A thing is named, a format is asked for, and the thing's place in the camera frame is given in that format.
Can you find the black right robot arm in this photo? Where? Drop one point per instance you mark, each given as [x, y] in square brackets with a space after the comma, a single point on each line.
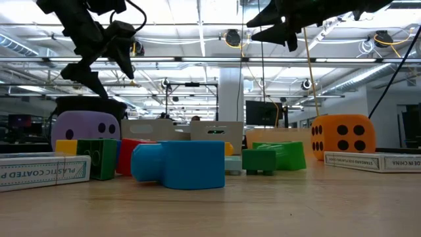
[371, 6]

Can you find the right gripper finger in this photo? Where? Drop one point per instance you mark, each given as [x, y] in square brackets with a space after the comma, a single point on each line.
[273, 16]
[279, 34]

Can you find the white pillar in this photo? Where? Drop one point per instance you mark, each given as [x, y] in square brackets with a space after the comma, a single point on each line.
[230, 95]

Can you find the black computer monitor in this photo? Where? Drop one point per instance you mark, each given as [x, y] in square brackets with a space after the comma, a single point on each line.
[263, 113]

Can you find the purple foam die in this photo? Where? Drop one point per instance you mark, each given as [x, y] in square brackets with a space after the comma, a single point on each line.
[85, 126]

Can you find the black-and-white playing card deck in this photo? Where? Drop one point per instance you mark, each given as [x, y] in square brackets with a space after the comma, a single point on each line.
[378, 163]

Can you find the black equipment cabinet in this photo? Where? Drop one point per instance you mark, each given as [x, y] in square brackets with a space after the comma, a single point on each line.
[411, 125]

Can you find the dark green toy block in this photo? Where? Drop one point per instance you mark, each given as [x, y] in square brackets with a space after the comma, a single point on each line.
[108, 158]

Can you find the dark monitor with red screen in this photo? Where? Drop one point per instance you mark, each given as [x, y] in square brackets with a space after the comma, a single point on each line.
[19, 120]

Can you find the yellow single-stud block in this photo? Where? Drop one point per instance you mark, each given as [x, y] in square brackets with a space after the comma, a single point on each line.
[65, 147]
[228, 148]

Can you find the bright green toy block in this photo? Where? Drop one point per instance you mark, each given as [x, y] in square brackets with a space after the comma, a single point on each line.
[292, 154]

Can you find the black jack-o-lantern bucket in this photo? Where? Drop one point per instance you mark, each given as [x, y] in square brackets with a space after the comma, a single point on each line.
[89, 102]

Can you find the large light blue block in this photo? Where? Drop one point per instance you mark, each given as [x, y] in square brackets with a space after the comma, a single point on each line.
[190, 164]

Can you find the teal playing card deck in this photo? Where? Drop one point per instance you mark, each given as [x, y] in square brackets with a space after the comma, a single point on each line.
[33, 171]

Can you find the orange foam die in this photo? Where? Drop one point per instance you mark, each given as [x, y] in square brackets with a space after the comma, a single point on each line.
[350, 137]

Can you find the person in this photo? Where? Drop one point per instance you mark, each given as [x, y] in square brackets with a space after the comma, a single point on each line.
[195, 118]

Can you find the orange plastic storage bin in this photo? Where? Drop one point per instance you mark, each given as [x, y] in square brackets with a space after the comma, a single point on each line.
[279, 135]

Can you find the blue single-stud block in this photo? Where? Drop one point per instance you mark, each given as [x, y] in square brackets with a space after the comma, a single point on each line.
[118, 151]

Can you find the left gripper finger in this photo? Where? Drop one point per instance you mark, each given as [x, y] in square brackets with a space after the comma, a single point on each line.
[120, 42]
[82, 74]

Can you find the light cyan flat brick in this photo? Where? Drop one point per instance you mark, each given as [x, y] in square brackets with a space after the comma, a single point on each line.
[233, 163]

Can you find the small dark green brick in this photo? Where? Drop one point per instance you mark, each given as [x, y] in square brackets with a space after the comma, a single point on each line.
[258, 159]

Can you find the grey plastic storage bin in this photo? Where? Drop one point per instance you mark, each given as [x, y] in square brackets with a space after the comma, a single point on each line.
[230, 126]
[164, 128]

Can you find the red toy block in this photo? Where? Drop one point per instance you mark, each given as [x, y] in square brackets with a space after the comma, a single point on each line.
[126, 158]

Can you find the silver ventilation duct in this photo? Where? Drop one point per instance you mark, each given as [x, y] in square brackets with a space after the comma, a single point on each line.
[358, 77]

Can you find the black camera rig frame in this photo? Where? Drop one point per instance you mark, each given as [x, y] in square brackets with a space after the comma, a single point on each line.
[192, 84]

